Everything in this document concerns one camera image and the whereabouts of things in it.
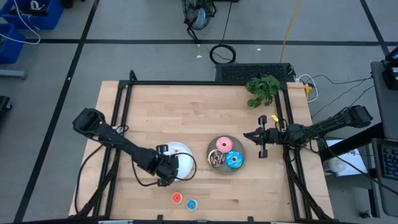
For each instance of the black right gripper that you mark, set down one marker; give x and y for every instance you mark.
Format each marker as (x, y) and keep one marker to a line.
(276, 136)

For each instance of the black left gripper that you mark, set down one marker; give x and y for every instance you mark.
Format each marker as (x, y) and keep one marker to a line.
(163, 166)

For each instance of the small red frosted donut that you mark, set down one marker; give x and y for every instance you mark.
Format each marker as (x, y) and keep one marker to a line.
(173, 198)

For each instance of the small pink frosted donut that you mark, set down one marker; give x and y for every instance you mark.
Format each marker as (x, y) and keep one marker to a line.
(176, 150)

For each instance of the small blue sprinkled donut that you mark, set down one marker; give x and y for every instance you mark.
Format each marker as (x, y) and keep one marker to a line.
(188, 205)

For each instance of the large blue frosted donut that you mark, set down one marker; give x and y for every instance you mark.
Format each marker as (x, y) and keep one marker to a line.
(229, 159)

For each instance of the large pink frosted donut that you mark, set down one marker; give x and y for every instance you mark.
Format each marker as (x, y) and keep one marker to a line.
(219, 144)

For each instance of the large chocolate sprinkled donut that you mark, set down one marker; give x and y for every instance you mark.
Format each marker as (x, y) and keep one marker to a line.
(211, 158)

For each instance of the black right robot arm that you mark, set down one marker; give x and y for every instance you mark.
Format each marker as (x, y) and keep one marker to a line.
(329, 126)

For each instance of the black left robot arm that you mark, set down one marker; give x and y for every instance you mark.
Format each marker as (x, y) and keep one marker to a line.
(118, 140)

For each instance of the white plate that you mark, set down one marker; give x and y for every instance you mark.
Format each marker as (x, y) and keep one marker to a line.
(185, 161)

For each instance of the small yellow clip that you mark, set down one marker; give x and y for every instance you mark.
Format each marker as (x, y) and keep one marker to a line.
(275, 118)

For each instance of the tan plate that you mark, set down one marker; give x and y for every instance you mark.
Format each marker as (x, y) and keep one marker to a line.
(225, 170)

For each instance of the green potted plant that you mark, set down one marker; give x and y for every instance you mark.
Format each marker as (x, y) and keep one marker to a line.
(262, 88)

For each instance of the black computer case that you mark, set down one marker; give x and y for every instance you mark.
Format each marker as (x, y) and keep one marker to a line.
(248, 72)

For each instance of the white cup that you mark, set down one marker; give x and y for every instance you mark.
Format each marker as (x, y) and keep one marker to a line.
(337, 165)

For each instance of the black desk bar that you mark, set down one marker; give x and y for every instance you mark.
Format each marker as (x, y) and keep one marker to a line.
(351, 142)

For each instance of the white paper sheet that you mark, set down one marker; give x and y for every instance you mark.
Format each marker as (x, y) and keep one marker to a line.
(351, 158)

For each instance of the black floor fan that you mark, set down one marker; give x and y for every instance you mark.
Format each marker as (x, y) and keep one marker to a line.
(199, 15)

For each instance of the black keyboard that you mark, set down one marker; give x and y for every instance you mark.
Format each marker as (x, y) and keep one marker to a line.
(390, 161)

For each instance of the grey keyboard desk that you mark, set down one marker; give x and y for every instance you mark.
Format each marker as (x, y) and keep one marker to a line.
(382, 193)

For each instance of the blue storage bin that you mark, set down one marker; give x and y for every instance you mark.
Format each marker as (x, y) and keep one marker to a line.
(46, 18)
(11, 46)

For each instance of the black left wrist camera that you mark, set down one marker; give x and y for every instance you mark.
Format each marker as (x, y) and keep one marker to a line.
(162, 149)

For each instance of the black table frame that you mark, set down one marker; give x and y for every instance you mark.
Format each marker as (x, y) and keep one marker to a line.
(202, 83)

